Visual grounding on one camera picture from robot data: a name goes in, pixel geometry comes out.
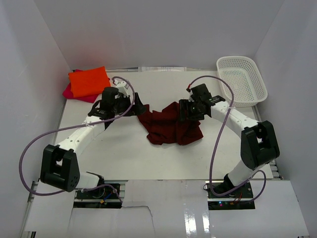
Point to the dark red t shirt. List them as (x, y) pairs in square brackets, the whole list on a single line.
[(164, 127)]

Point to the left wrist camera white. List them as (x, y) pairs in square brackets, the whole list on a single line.
[(123, 88)]

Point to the folded pink t shirt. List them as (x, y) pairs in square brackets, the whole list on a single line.
[(80, 89)]

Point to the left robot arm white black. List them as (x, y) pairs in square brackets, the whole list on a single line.
[(60, 167)]

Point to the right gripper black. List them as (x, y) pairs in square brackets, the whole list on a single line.
[(184, 110)]

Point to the folded orange t shirt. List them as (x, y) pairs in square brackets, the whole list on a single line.
[(97, 76)]

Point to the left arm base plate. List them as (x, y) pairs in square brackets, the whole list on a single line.
[(101, 198)]

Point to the white perforated plastic basket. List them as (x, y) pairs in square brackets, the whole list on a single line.
[(243, 82)]

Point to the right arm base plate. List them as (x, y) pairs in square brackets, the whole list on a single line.
[(237, 200)]

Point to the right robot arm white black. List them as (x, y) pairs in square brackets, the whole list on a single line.
[(258, 140)]

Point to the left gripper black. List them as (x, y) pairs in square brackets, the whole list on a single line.
[(135, 105)]

